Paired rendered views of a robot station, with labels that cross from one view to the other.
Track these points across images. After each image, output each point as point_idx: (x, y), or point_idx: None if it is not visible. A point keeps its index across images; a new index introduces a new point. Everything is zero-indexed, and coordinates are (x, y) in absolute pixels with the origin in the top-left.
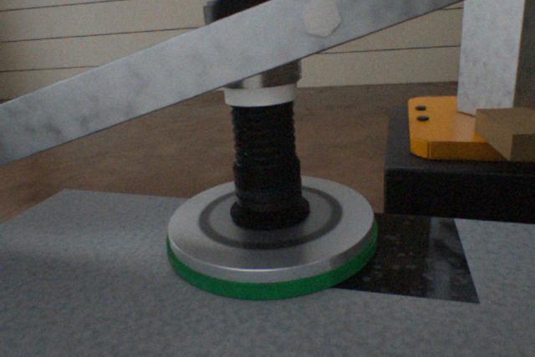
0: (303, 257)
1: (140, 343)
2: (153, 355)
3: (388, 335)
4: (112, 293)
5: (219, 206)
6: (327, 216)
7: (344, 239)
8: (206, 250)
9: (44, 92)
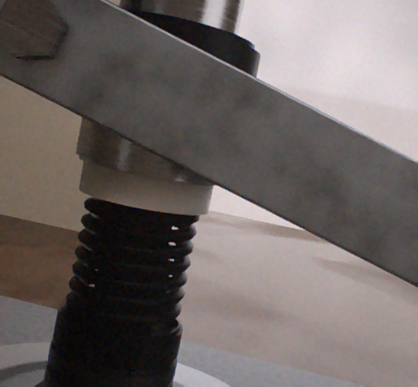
0: None
1: (238, 382)
2: (220, 373)
3: (13, 341)
4: None
5: None
6: (4, 384)
7: (9, 352)
8: (200, 381)
9: None
